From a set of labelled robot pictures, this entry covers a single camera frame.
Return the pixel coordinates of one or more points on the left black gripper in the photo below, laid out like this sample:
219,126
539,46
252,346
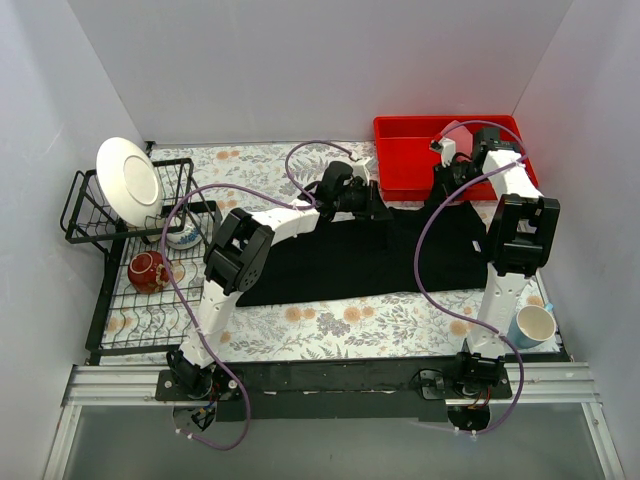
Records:
373,201

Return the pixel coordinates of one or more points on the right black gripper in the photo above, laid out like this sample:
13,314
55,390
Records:
442,182

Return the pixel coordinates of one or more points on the black t shirt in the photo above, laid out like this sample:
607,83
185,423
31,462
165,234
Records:
356,258

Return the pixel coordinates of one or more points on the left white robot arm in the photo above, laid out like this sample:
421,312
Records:
238,252

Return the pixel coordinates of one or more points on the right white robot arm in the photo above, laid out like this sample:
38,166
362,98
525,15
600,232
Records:
518,241

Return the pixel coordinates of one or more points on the rolled pink t shirt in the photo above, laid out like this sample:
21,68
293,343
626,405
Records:
461,136

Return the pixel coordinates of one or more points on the red plastic bin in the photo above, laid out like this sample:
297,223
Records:
405,161

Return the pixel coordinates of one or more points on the floral table mat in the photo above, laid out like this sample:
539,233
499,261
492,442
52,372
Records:
389,325

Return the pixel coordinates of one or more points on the blue ceramic mug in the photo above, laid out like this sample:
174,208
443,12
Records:
531,326

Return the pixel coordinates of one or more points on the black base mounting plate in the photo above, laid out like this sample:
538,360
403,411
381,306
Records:
334,389

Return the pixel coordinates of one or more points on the white patterned cup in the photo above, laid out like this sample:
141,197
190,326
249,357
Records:
187,238

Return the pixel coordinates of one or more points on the red floral bowl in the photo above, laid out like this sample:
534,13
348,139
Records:
147,273

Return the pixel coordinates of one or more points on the white ceramic plate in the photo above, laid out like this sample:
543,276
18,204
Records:
129,181

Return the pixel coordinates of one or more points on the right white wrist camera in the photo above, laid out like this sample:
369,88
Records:
446,148

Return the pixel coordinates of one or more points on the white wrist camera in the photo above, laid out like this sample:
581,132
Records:
446,148
366,168

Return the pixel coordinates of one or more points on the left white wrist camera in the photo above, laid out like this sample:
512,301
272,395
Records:
366,168

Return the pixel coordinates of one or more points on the black wire dish rack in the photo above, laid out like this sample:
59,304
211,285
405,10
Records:
125,322

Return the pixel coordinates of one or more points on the aluminium frame rail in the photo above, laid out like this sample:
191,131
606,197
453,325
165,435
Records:
113,386

